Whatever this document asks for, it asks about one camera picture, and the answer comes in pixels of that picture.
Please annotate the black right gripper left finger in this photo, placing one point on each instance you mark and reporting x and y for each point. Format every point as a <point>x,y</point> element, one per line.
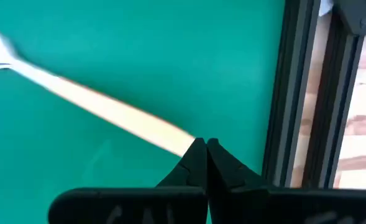
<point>170,202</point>

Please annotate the green table mat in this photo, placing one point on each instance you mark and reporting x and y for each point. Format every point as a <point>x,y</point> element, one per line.
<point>170,46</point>

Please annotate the black table frame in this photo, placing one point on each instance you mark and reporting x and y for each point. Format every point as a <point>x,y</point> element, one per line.
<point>282,93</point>

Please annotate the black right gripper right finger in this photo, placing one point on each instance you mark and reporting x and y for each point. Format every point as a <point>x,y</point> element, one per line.
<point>248,202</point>

